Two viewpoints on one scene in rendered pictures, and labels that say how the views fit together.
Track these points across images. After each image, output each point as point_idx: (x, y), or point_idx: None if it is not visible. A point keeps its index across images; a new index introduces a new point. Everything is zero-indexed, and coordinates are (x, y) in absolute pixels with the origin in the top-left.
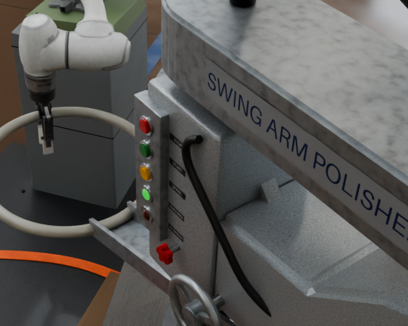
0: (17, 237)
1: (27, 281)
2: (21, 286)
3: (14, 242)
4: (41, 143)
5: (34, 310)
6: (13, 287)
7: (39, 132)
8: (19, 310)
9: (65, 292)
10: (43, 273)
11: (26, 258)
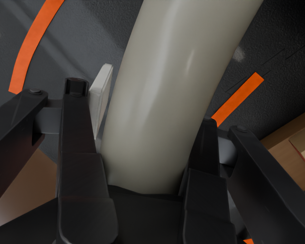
0: (9, 11)
1: (83, 32)
2: (87, 41)
3: (17, 18)
4: (108, 98)
5: (127, 43)
6: (85, 49)
7: (100, 122)
8: (119, 57)
9: (121, 0)
10: (80, 10)
11: (49, 18)
